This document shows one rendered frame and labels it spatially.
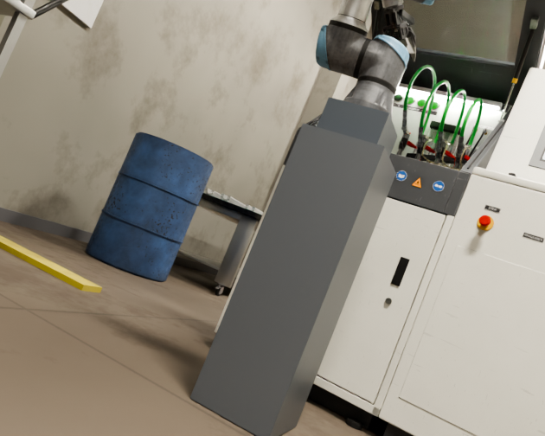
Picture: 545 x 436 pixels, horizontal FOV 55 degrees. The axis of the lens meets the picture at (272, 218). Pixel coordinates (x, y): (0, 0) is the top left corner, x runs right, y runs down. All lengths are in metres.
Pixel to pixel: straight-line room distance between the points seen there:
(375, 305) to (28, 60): 2.51
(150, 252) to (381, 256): 1.86
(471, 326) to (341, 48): 0.96
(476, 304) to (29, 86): 2.78
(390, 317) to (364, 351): 0.15
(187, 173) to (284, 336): 2.19
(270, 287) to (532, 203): 0.93
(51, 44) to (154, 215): 1.20
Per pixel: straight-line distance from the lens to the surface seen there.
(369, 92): 1.52
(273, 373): 1.39
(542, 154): 2.23
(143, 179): 3.41
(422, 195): 1.94
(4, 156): 3.57
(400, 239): 1.91
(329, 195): 1.39
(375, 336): 1.89
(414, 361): 1.86
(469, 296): 1.85
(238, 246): 4.06
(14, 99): 3.52
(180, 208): 3.45
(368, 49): 1.58
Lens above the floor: 0.43
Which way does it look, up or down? 4 degrees up
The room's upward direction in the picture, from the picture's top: 22 degrees clockwise
